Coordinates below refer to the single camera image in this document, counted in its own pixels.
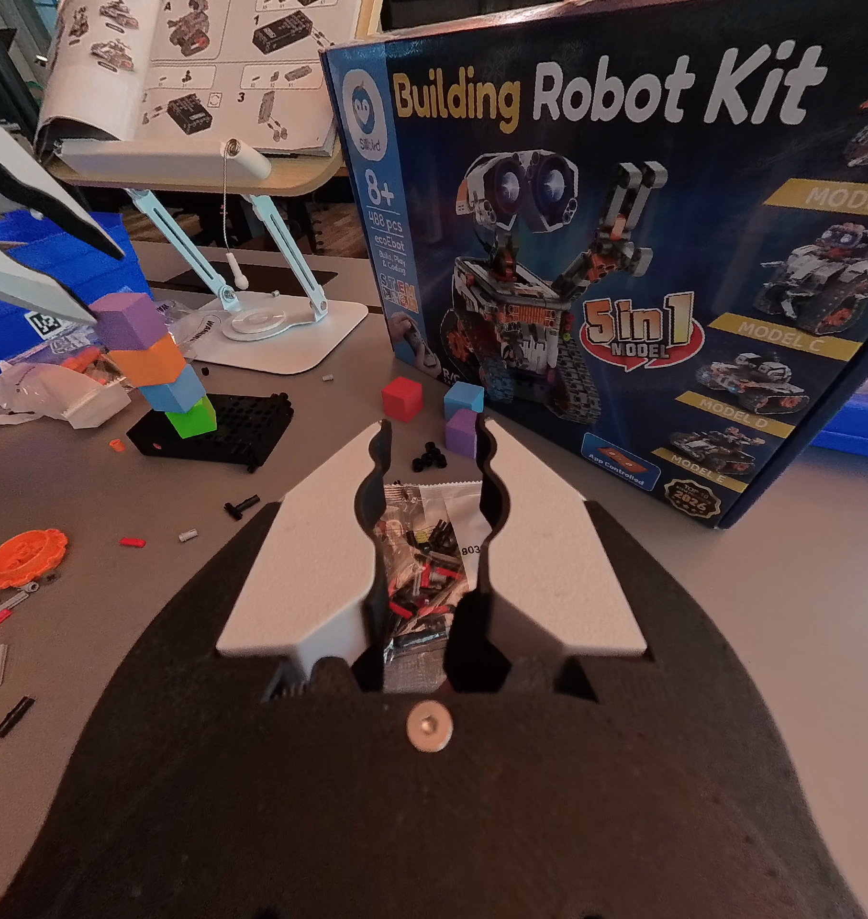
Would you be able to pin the purple foam cube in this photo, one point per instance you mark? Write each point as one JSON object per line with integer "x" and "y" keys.
{"x": 461, "y": 434}
{"x": 127, "y": 319}

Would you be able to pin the grey axle rod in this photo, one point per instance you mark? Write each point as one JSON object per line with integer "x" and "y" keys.
{"x": 6, "y": 602}

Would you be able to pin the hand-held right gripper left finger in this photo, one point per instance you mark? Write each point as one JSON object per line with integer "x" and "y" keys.
{"x": 298, "y": 575}

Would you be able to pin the clear empty plastic bag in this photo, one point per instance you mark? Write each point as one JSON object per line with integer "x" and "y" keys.
{"x": 197, "y": 328}

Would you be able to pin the light blue foam cube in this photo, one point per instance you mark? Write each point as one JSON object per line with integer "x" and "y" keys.
{"x": 179, "y": 391}

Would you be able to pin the orange plastic gear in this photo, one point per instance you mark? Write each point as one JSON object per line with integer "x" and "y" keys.
{"x": 27, "y": 557}

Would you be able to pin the grey desk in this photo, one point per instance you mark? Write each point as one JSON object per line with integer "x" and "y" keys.
{"x": 779, "y": 603}

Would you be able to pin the blue plastic bin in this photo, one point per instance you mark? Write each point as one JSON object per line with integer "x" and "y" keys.
{"x": 61, "y": 259}
{"x": 858, "y": 417}

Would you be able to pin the blue robot kit box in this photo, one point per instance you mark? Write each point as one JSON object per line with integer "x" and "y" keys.
{"x": 650, "y": 287}

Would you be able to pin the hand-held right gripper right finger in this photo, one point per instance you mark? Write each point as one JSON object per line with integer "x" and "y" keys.
{"x": 571, "y": 575}

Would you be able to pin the green foam cube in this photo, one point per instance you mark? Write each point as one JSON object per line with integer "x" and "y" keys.
{"x": 193, "y": 420}

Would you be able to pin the clear bag with orange gear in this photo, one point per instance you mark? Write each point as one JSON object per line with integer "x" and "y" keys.
{"x": 47, "y": 395}

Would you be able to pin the white book stand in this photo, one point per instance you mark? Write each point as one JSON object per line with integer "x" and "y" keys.
{"x": 283, "y": 338}

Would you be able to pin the small clear parts bag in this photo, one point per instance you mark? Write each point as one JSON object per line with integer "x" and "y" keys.
{"x": 431, "y": 560}

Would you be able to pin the black T connector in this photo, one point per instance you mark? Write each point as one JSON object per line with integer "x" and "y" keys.
{"x": 242, "y": 506}

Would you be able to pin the instruction booklet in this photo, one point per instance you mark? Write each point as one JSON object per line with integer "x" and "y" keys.
{"x": 219, "y": 65}

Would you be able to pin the orange foam cube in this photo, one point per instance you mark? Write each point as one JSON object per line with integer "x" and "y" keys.
{"x": 147, "y": 362}

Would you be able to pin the red foam cube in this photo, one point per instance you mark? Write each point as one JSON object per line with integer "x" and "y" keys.
{"x": 401, "y": 399}

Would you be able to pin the black long pin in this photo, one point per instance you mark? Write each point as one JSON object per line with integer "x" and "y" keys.
{"x": 14, "y": 715}

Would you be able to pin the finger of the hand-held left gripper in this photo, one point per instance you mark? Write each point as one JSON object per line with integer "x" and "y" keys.
{"x": 32, "y": 180}
{"x": 18, "y": 276}

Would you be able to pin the black double connector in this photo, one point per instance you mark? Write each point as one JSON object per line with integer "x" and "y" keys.
{"x": 430, "y": 457}

